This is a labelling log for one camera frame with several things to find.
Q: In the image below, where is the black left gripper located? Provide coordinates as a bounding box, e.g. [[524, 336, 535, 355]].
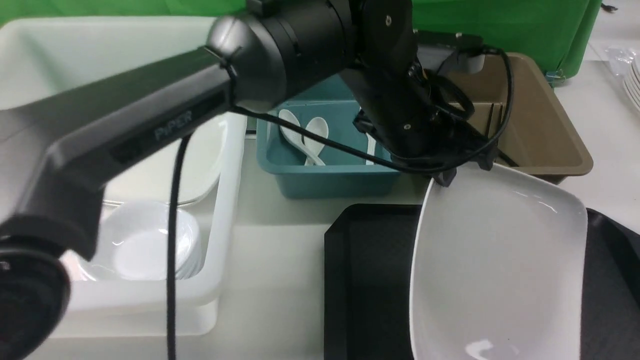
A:
[[340, 66, 499, 187]]

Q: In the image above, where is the white spoon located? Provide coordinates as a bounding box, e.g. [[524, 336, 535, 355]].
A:
[[365, 133, 377, 157]]

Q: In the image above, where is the black chopstick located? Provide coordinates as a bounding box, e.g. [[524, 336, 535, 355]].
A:
[[484, 103, 495, 138], [498, 149, 519, 167], [494, 104, 505, 136]]

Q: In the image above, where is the white square rice plate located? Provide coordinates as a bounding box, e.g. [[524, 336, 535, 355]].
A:
[[408, 164, 588, 360]]

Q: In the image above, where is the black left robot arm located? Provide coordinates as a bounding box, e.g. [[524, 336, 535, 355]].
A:
[[0, 0, 515, 360]]

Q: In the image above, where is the white plate in tub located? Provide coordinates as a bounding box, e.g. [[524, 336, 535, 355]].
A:
[[103, 115, 229, 205]]

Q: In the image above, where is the white spoon left bin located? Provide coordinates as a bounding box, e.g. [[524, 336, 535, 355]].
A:
[[303, 116, 330, 166]]

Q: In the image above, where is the white spoon bin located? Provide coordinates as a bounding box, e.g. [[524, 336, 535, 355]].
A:
[[303, 116, 330, 166], [278, 109, 326, 166]]

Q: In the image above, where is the white spoon right bin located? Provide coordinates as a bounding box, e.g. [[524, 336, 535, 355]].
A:
[[278, 109, 326, 166]]

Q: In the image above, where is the black chopstick in bin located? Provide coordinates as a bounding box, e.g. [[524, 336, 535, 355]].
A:
[[498, 149, 519, 167]]

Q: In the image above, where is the teal plastic bin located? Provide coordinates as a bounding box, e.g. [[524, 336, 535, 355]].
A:
[[256, 75, 400, 199]]

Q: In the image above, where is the black serving tray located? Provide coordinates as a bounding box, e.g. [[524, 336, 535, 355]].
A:
[[323, 203, 640, 360]]

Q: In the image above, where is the green cloth backdrop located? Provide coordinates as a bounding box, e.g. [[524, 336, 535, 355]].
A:
[[0, 0, 601, 78]]

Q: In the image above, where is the stack of white plates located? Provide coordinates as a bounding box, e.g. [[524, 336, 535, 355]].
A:
[[622, 56, 640, 113]]

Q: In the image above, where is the white bowl in tub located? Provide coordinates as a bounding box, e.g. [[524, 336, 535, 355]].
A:
[[78, 200, 204, 281]]

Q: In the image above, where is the large white plastic tub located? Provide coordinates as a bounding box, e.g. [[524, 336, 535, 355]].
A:
[[1, 16, 247, 339]]

